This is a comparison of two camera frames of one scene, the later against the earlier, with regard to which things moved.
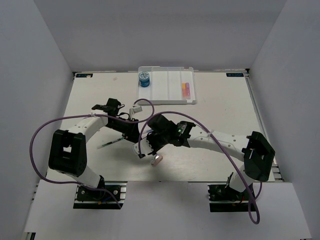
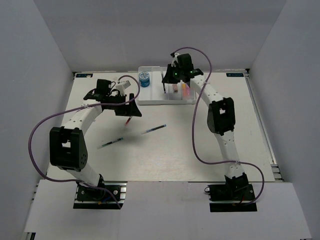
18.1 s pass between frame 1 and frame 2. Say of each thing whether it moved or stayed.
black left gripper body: moved
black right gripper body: moved
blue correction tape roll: stayed
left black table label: stayed
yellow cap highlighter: stayed
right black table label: stayed
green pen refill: stayed
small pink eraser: moved
